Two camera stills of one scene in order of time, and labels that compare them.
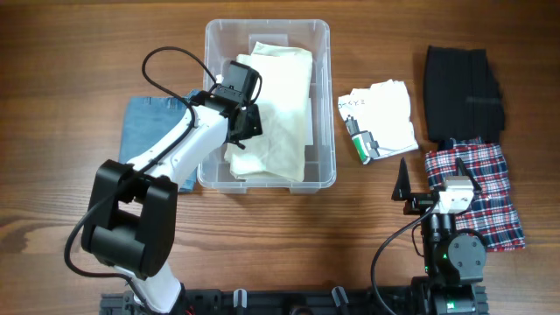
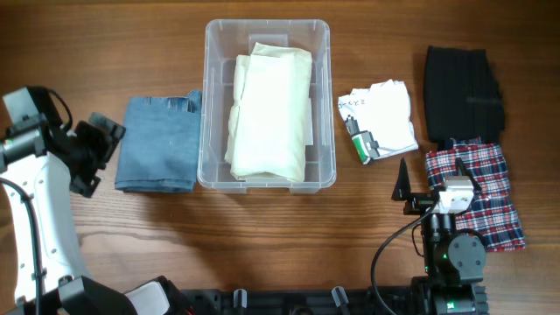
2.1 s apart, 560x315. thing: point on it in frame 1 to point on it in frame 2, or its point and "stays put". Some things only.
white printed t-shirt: (377, 119) stays put
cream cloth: (285, 102) stays put
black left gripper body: (254, 128) to (94, 148)
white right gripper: (402, 190) stays put
